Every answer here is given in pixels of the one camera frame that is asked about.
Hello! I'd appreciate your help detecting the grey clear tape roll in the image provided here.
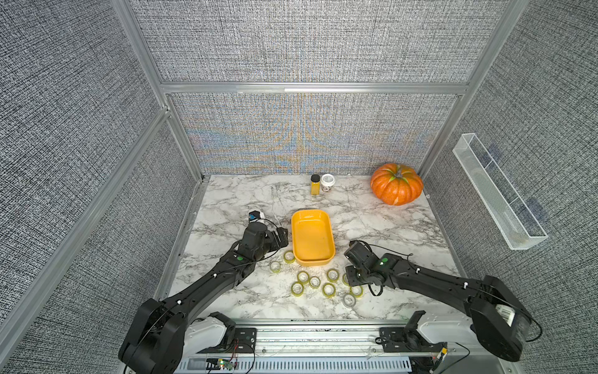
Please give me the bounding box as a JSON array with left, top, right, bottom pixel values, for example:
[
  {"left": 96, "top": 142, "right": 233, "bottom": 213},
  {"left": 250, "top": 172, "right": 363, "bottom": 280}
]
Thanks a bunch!
[{"left": 342, "top": 294, "right": 357, "bottom": 309}]

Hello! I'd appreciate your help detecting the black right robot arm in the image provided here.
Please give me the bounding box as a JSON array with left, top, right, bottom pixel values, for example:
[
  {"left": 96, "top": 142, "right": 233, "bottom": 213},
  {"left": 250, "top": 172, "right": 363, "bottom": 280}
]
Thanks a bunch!
[{"left": 344, "top": 240, "right": 534, "bottom": 362}]

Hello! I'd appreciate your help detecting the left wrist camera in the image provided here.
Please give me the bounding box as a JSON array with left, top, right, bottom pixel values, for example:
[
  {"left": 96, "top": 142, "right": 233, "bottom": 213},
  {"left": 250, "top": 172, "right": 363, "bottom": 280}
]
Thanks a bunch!
[{"left": 248, "top": 210, "right": 265, "bottom": 223}]

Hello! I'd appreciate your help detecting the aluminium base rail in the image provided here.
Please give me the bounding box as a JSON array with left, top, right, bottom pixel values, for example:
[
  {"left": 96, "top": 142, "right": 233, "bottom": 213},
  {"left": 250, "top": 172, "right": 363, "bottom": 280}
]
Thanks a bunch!
[{"left": 176, "top": 321, "right": 470, "bottom": 373}]

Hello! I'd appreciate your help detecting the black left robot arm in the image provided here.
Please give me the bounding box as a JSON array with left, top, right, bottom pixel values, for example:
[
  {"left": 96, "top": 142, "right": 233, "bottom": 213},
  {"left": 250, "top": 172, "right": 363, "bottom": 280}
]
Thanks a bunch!
[{"left": 118, "top": 221, "right": 289, "bottom": 373}]

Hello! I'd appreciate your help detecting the orange decorative pumpkin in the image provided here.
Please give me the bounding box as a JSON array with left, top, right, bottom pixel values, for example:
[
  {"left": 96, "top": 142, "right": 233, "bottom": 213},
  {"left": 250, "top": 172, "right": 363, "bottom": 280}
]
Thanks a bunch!
[{"left": 370, "top": 164, "right": 424, "bottom": 206}]

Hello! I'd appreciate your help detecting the yellow spice jar black lid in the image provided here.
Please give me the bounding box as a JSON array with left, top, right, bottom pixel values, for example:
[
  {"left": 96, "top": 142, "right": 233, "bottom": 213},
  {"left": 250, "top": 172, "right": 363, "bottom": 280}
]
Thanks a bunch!
[{"left": 310, "top": 175, "right": 321, "bottom": 196}]

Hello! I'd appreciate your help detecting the clear acrylic wall shelf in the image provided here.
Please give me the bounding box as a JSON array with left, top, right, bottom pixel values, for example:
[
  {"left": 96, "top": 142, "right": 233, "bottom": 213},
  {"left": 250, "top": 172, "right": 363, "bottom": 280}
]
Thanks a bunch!
[{"left": 453, "top": 133, "right": 548, "bottom": 250}]

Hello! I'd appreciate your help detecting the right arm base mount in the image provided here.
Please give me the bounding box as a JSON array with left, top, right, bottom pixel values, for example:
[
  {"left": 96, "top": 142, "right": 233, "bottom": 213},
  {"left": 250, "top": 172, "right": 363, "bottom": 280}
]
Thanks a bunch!
[{"left": 377, "top": 310, "right": 482, "bottom": 361}]

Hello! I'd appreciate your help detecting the yellow plastic storage box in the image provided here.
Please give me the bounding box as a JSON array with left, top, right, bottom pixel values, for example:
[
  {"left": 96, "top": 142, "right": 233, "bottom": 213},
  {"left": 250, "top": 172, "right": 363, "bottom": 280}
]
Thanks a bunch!
[{"left": 291, "top": 210, "right": 336, "bottom": 267}]

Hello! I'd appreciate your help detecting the yellow-green tape roll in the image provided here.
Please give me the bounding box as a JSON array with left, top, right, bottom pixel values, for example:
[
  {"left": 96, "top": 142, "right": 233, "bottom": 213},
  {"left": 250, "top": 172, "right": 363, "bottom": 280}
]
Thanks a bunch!
[
  {"left": 269, "top": 260, "right": 282, "bottom": 274},
  {"left": 322, "top": 282, "right": 336, "bottom": 299},
  {"left": 297, "top": 271, "right": 310, "bottom": 285},
  {"left": 283, "top": 250, "right": 296, "bottom": 263},
  {"left": 308, "top": 276, "right": 322, "bottom": 289},
  {"left": 291, "top": 281, "right": 305, "bottom": 297},
  {"left": 342, "top": 273, "right": 350, "bottom": 287},
  {"left": 326, "top": 268, "right": 340, "bottom": 283},
  {"left": 350, "top": 285, "right": 364, "bottom": 299}
]

